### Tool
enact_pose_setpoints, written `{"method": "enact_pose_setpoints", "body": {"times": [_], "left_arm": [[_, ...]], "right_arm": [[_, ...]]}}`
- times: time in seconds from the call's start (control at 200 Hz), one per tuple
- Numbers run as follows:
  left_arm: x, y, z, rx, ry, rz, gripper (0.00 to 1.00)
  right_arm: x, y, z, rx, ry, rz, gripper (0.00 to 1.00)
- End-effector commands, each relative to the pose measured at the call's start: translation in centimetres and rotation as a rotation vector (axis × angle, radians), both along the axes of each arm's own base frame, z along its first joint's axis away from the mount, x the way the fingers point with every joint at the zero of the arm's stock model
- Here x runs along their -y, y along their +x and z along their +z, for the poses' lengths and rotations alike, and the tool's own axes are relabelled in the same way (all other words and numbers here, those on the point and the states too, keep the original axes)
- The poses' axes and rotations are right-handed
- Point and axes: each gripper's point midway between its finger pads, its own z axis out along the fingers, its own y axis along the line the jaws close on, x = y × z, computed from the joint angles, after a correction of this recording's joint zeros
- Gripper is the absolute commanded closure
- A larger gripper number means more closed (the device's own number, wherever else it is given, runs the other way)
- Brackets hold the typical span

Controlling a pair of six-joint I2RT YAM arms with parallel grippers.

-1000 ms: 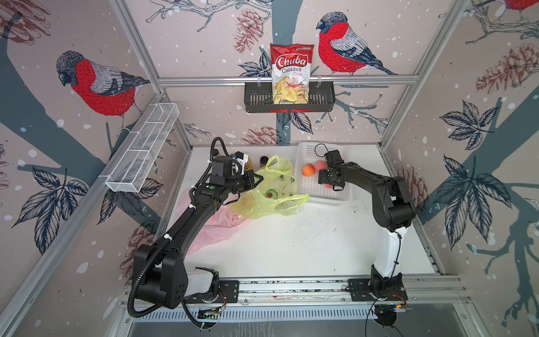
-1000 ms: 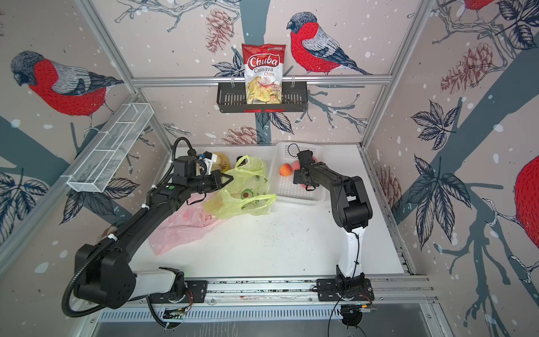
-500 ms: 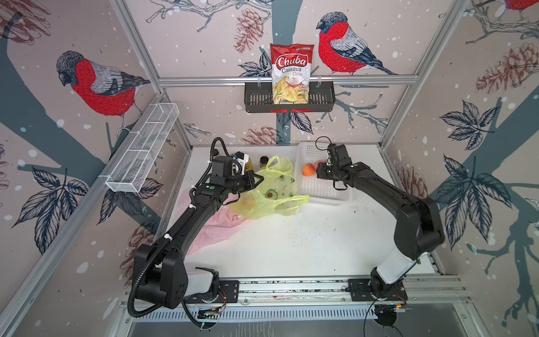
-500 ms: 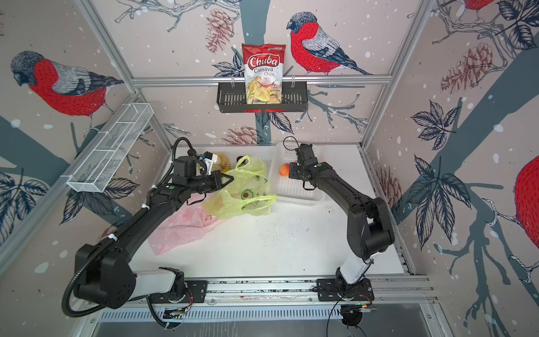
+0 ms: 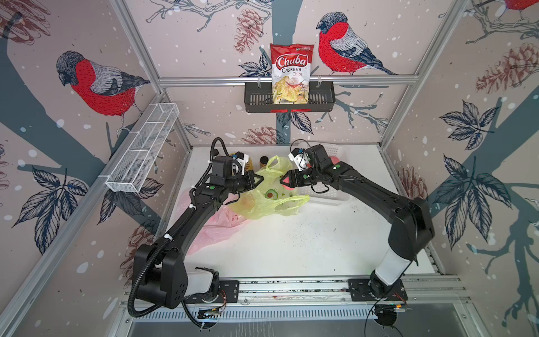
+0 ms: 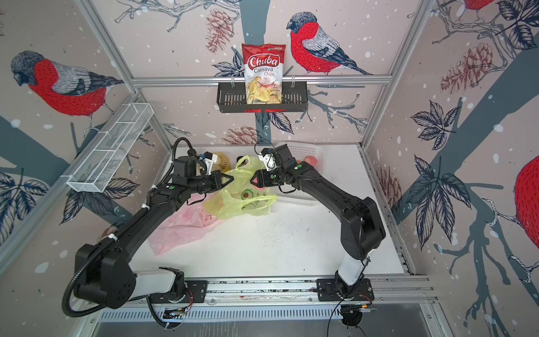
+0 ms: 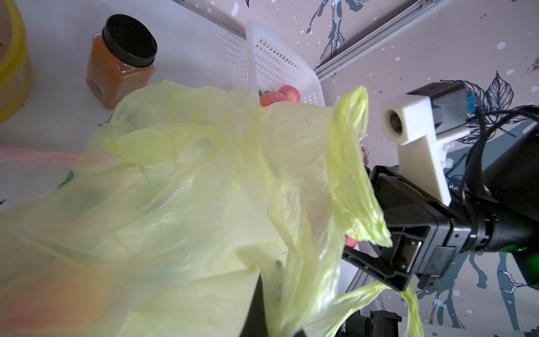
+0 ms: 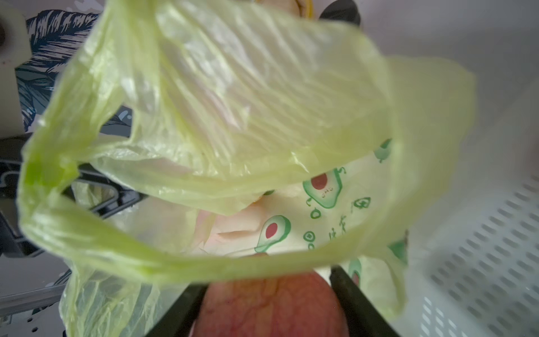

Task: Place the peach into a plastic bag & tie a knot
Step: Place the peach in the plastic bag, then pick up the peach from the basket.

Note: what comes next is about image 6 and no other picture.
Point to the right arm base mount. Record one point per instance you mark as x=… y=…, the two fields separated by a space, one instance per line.
x=335 y=289

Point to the white plastic crate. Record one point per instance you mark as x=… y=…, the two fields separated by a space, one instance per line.
x=300 y=151

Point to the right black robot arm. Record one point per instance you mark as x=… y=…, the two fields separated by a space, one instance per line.
x=362 y=229

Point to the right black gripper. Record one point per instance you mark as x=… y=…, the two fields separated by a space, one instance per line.
x=260 y=179

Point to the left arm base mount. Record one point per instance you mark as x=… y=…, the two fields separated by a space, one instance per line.
x=181 y=291

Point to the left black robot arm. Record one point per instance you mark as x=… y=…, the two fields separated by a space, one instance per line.
x=103 y=277

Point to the peach in crate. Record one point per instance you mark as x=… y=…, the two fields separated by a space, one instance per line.
x=311 y=160

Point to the green plastic bag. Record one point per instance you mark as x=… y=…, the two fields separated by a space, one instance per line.
x=241 y=197

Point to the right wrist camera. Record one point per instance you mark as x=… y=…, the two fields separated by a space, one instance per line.
x=268 y=160

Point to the red pepper spice jar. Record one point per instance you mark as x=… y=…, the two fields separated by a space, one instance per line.
x=239 y=160

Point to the Chuba cassava chips bag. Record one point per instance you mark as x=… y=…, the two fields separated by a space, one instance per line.
x=263 y=73

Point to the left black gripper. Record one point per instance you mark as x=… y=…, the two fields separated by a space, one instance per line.
x=217 y=180

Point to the black wire shelf basket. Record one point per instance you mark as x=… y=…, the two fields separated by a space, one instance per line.
x=232 y=99

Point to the pink plastic bag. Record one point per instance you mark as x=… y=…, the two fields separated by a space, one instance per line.
x=189 y=224

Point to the white wire mesh basket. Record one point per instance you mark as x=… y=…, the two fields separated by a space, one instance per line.
x=102 y=163

